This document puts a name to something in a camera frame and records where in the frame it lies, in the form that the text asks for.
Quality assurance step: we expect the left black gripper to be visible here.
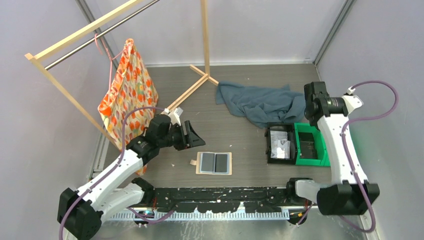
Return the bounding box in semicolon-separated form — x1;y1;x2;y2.
158;120;205;151

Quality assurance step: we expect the black VIP credit card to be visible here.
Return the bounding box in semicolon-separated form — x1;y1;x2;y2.
199;152;215;173

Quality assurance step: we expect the beige leather card holder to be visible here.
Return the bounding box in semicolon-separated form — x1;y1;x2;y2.
190;152;233;176

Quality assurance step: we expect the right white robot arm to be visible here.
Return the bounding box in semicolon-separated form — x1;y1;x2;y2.
285;81;380;216

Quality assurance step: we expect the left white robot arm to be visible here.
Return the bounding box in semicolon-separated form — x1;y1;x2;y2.
57;108;206;240

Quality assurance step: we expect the black tray with cards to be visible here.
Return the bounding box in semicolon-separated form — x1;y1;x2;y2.
264;122;298;165

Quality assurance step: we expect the green plastic bin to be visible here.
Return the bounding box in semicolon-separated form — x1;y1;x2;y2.
294;123;330;167

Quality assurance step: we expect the blue grey cloth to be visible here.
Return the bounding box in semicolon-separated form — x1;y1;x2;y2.
215;81;306;129

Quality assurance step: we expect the orange floral fabric bag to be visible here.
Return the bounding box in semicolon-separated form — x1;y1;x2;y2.
97;38;160;176

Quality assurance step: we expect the metal hanging rod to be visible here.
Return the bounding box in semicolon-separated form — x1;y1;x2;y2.
45;0;160;70

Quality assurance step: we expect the wooden clothes rack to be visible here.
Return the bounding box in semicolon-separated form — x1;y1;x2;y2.
21;0;203;149

